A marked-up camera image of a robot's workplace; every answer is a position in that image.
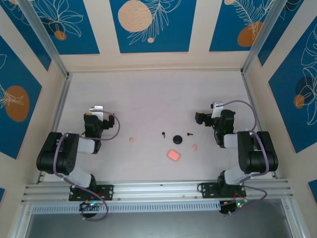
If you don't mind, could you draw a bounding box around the pink earbud charging case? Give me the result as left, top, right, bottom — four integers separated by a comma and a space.
167, 149, 181, 162

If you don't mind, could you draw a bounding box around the aluminium mounting beam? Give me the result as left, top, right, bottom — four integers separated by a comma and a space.
21, 179, 294, 204

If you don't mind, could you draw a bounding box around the grey metal panel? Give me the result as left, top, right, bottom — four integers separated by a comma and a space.
26, 213, 292, 238

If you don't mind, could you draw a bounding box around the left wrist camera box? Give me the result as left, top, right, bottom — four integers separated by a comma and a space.
89, 105, 104, 119

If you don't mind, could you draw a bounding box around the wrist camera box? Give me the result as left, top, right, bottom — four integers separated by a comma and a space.
89, 105, 104, 119
210, 101, 224, 119

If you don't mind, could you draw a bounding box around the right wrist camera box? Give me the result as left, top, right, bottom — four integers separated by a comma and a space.
210, 101, 224, 119

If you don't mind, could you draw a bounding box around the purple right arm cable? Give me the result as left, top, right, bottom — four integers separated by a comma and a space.
221, 100, 270, 216

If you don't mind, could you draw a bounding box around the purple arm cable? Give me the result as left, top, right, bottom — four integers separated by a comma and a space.
221, 100, 270, 216
53, 111, 121, 222

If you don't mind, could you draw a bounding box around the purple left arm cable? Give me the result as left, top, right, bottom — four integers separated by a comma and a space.
53, 111, 121, 222

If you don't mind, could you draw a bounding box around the aluminium table side rail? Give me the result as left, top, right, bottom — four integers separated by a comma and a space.
36, 73, 74, 184
241, 71, 278, 179

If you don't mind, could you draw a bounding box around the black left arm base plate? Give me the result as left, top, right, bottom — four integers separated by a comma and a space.
68, 184, 114, 201

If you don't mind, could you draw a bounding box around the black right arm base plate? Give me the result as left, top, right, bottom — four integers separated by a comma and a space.
199, 182, 247, 199

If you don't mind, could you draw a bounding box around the aluminium frame post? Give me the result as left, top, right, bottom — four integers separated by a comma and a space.
6, 203, 34, 238
281, 199, 309, 238
241, 0, 288, 75
18, 0, 70, 79

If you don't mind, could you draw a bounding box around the grey slotted cable duct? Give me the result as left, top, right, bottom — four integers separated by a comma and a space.
31, 201, 221, 214

